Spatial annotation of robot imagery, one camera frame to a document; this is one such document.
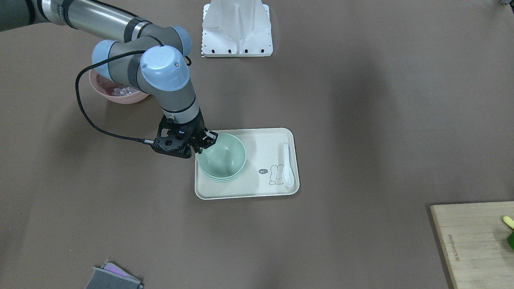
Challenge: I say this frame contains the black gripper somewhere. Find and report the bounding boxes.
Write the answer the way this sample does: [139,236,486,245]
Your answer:
[151,114,218,159]

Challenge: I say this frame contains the green bowl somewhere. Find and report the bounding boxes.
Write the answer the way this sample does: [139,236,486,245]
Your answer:
[207,175,239,183]
[200,168,244,183]
[196,133,247,177]

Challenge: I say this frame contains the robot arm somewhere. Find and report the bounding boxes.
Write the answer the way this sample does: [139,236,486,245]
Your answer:
[1,0,218,159]

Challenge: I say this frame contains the green bowl on tray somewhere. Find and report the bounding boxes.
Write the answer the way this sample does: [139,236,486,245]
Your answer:
[207,175,239,183]

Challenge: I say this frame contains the cream rabbit tray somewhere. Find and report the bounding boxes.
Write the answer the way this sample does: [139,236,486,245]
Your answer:
[194,128,300,200]

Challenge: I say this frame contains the white ceramic spoon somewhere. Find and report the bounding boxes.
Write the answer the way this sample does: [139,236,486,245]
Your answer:
[282,143,294,187]

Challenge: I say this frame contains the pink bowl with ice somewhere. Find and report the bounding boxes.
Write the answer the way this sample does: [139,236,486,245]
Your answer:
[89,69,149,104]

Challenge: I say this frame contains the grey folded cloth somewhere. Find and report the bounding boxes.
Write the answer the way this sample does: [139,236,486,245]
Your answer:
[85,260,144,289]

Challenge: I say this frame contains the wooden cutting board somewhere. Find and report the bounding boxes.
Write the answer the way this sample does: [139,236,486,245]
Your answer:
[430,201,514,289]

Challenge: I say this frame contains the yellow plastic knife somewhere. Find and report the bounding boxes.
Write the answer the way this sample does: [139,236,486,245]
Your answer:
[502,216,514,230]

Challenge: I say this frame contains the green lime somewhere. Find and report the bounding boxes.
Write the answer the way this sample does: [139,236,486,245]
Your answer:
[507,231,514,250]

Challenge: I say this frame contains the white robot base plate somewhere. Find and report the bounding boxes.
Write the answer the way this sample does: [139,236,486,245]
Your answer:
[201,3,273,57]

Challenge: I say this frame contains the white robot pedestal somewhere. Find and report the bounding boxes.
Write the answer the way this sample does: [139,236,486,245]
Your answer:
[202,0,271,30]

